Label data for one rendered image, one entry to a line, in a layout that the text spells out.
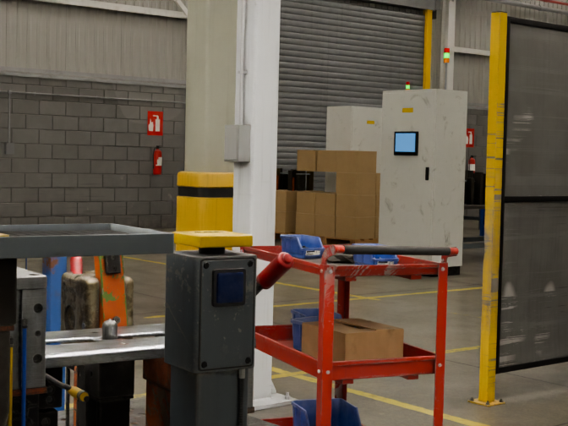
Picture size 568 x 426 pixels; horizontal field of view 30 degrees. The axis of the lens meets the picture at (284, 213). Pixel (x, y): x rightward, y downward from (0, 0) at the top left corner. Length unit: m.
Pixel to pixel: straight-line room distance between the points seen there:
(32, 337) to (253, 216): 4.14
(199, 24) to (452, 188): 4.13
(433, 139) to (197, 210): 3.74
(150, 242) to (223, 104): 7.55
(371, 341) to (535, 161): 2.52
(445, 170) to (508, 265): 5.88
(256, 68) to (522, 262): 1.75
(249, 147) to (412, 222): 6.45
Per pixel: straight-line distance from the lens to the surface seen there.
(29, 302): 1.11
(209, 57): 8.42
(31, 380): 1.12
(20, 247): 0.90
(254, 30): 5.24
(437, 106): 11.36
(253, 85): 5.22
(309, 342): 3.58
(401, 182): 11.65
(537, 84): 5.80
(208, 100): 8.39
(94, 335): 1.41
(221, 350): 1.03
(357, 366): 3.43
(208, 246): 1.01
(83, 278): 1.53
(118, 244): 0.93
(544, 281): 5.94
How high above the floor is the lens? 1.24
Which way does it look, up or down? 3 degrees down
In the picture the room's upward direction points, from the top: 1 degrees clockwise
